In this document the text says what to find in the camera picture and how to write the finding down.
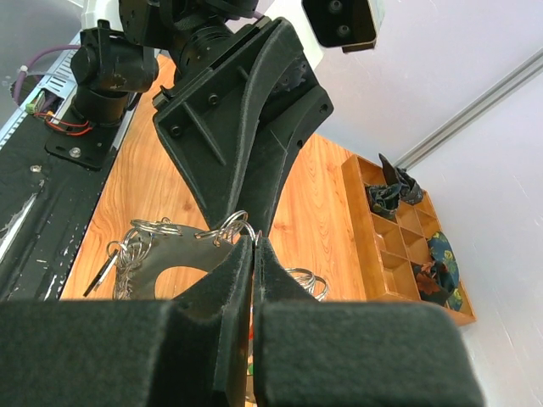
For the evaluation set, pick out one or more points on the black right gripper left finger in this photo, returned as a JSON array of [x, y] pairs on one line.
[[188, 351]]

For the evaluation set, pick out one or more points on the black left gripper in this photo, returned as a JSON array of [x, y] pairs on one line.
[[208, 120]]

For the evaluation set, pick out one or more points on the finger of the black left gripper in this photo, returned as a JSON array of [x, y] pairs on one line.
[[295, 108]]

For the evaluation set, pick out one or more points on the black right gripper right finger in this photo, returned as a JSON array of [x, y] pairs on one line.
[[312, 353]]

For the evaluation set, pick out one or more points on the metal disc with keyrings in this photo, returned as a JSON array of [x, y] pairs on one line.
[[149, 248]]

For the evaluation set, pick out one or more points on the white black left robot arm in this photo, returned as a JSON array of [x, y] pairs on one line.
[[114, 72]]

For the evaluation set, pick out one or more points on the dark rolled cloth middle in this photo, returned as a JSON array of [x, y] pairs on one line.
[[384, 200]]

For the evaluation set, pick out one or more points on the dark rolled cloth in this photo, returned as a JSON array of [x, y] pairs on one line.
[[384, 200], [435, 283], [410, 191]]

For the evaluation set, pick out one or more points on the wooden compartment tray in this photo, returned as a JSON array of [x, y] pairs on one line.
[[387, 248]]

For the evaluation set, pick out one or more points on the dark rolled cloth left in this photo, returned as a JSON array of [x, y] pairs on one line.
[[410, 191]]

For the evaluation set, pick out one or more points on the dark rolled cloth right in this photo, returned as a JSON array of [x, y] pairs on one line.
[[435, 283]]

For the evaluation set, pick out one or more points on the blue yellow patterned cloth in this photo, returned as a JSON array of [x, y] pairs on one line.
[[440, 249]]

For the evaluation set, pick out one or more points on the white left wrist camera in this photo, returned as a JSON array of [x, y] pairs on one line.
[[351, 25]]

